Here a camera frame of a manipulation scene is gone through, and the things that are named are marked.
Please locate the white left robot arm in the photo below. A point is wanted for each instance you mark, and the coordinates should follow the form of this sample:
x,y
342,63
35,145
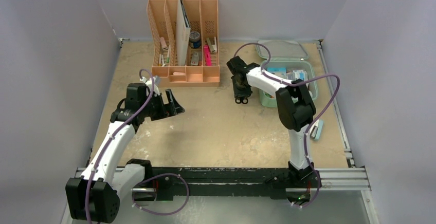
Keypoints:
x,y
96,194

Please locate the mint green case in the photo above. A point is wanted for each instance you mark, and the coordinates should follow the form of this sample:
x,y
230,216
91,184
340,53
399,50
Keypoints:
x,y
288,54

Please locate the clear bag blue packets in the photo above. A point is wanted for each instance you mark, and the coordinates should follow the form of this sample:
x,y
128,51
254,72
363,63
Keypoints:
x,y
299,74

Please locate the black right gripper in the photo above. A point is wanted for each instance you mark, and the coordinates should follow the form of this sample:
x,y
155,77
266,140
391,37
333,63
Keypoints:
x,y
240,88

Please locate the pink item in organizer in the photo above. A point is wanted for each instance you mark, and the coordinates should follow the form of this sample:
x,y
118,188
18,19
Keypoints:
x,y
207,56

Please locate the grey stapler in organizer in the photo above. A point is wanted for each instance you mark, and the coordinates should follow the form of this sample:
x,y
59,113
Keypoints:
x,y
212,44

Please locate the white board in organizer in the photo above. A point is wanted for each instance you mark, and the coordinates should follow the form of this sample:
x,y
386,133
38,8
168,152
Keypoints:
x,y
183,29

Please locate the peach desk organizer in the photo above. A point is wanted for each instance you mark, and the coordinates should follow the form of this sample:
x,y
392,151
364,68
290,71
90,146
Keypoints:
x,y
203,16

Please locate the blue cotton swab bag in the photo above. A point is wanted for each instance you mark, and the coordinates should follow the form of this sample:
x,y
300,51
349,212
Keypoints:
x,y
278,71

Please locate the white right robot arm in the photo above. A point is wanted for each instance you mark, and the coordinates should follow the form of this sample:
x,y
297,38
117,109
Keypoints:
x,y
295,108

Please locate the black handled scissors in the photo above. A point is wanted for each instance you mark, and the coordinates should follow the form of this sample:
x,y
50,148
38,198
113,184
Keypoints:
x,y
241,100

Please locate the pink tube in organizer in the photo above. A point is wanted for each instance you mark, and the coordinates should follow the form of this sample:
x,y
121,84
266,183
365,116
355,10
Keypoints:
x,y
163,43

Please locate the dark round jar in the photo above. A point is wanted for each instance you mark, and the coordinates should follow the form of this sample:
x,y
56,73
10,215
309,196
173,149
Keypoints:
x,y
195,39

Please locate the small grey box organizer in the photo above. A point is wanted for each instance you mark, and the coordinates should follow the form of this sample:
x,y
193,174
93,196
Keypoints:
x,y
195,58

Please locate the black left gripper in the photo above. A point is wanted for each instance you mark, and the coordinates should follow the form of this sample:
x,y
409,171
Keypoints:
x,y
166,110

